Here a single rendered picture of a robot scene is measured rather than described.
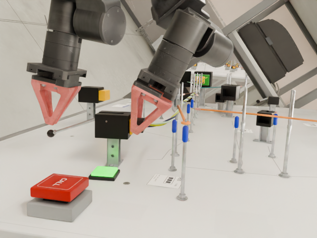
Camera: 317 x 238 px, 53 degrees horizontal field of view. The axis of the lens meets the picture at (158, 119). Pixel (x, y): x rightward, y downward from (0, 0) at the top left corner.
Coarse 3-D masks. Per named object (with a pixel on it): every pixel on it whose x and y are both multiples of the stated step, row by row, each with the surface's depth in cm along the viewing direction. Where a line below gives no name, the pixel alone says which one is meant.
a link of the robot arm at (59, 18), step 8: (56, 0) 49; (64, 0) 48; (72, 0) 48; (56, 8) 49; (64, 8) 49; (72, 8) 49; (56, 16) 49; (64, 16) 49; (72, 16) 49; (48, 24) 50; (56, 24) 49; (64, 24) 49; (72, 24) 50; (64, 32) 50; (72, 32) 50
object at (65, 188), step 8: (48, 176) 39; (56, 176) 39; (64, 176) 39; (72, 176) 40; (80, 176) 40; (40, 184) 37; (48, 184) 37; (56, 184) 37; (64, 184) 37; (72, 184) 37; (80, 184) 37; (88, 184) 39; (32, 192) 36; (40, 192) 36; (48, 192) 35; (56, 192) 35; (64, 192) 35; (72, 192) 35; (80, 192) 37; (48, 200) 37; (56, 200) 36; (64, 200) 35
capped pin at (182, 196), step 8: (184, 120) 40; (184, 128) 40; (184, 136) 40; (184, 144) 41; (184, 152) 41; (184, 160) 41; (184, 168) 41; (184, 176) 42; (184, 184) 42; (184, 200) 42
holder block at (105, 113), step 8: (104, 112) 54; (112, 112) 54; (120, 112) 54; (128, 112) 55; (96, 120) 52; (104, 120) 52; (112, 120) 52; (120, 120) 52; (128, 120) 52; (96, 128) 52; (104, 128) 52; (112, 128) 52; (120, 128) 52; (128, 128) 52; (96, 136) 53; (104, 136) 52; (112, 136) 52; (120, 136) 52; (128, 136) 53
